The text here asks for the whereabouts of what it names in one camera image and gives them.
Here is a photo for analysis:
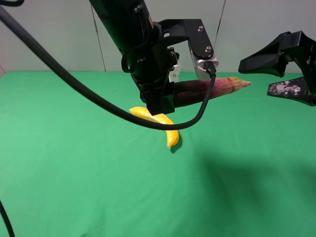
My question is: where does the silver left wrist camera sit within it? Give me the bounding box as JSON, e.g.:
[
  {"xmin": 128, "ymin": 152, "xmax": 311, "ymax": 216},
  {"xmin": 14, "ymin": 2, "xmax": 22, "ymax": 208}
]
[{"xmin": 189, "ymin": 47, "xmax": 219, "ymax": 81}]

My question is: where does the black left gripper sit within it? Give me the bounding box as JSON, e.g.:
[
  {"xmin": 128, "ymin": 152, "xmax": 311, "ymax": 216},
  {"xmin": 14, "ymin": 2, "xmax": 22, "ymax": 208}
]
[{"xmin": 120, "ymin": 22, "xmax": 176, "ymax": 115}]

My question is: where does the purple eggplant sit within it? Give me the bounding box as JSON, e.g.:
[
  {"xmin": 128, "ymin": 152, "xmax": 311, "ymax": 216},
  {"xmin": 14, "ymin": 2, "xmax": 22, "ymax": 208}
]
[{"xmin": 173, "ymin": 77, "xmax": 251, "ymax": 108}]

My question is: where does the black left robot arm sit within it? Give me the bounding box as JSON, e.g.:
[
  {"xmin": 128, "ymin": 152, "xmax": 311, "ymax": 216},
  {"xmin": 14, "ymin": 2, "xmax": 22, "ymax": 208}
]
[{"xmin": 90, "ymin": 0, "xmax": 176, "ymax": 115}]

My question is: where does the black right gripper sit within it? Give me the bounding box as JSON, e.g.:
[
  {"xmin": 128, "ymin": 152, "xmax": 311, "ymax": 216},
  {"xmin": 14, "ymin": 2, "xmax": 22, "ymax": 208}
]
[{"xmin": 238, "ymin": 31, "xmax": 316, "ymax": 107}]

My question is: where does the black right camera cable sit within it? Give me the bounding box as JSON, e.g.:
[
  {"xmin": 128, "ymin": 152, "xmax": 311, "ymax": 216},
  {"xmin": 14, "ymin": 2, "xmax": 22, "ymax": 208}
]
[{"xmin": 0, "ymin": 199, "xmax": 16, "ymax": 237}]

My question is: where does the white bottle black cap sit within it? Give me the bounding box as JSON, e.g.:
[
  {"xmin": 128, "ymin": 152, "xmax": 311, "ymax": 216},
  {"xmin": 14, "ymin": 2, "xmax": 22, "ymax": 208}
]
[{"xmin": 168, "ymin": 52, "xmax": 181, "ymax": 82}]

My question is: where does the black left camera cable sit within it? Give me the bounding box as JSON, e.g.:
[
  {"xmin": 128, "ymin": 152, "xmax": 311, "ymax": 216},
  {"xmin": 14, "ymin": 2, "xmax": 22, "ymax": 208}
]
[{"xmin": 0, "ymin": 6, "xmax": 217, "ymax": 131}]

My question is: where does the black camera cable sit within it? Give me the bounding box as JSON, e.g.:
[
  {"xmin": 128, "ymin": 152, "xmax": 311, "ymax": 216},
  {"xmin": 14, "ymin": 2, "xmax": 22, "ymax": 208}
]
[
  {"xmin": 0, "ymin": 6, "xmax": 217, "ymax": 131},
  {"xmin": 0, "ymin": 199, "xmax": 16, "ymax": 237}
]

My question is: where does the green tablecloth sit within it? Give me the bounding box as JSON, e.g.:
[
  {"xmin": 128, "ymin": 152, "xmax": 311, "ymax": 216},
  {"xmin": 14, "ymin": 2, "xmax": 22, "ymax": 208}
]
[{"xmin": 0, "ymin": 72, "xmax": 316, "ymax": 237}]

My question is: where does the yellow banana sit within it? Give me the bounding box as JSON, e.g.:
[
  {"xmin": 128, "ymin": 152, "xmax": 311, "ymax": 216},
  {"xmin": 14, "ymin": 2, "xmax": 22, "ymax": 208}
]
[{"xmin": 129, "ymin": 107, "xmax": 180, "ymax": 149}]

